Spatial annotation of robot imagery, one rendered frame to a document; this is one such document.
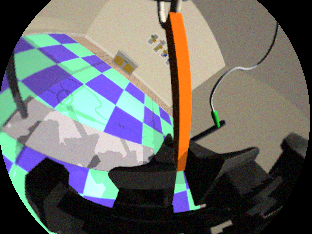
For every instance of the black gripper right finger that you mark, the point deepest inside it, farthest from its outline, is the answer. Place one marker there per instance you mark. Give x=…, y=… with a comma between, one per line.
x=203, y=168

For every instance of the orange handle with black ring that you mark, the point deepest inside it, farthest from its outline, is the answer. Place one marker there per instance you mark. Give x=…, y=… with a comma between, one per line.
x=181, y=79

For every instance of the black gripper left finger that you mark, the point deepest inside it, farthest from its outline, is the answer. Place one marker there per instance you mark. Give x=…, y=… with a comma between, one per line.
x=157, y=174

